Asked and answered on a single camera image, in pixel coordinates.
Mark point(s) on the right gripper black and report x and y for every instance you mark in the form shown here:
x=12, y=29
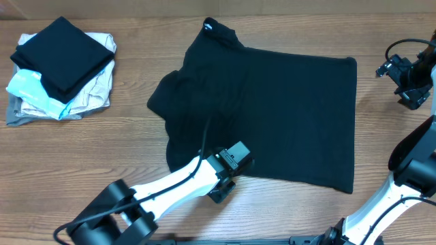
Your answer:
x=415, y=97

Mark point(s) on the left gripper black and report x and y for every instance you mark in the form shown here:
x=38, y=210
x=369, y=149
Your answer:
x=220, y=196

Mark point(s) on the black polo shirt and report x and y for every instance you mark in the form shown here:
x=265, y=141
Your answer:
x=295, y=113

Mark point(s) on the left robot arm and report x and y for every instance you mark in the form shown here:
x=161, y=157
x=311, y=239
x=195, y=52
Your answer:
x=123, y=215

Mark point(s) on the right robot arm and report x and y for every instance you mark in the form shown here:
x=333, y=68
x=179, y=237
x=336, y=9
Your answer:
x=411, y=177

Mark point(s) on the folded beige garment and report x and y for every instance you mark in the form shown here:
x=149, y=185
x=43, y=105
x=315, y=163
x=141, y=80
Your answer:
x=26, y=88

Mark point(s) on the folded black garment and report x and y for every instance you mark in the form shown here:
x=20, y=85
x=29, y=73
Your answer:
x=66, y=57

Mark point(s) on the folded light blue garment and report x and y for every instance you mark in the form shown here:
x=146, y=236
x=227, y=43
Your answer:
x=26, y=84

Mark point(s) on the folded grey garment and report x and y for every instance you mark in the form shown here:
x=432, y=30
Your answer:
x=13, y=115

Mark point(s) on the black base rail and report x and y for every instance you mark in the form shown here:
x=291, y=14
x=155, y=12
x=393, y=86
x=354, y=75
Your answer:
x=231, y=242

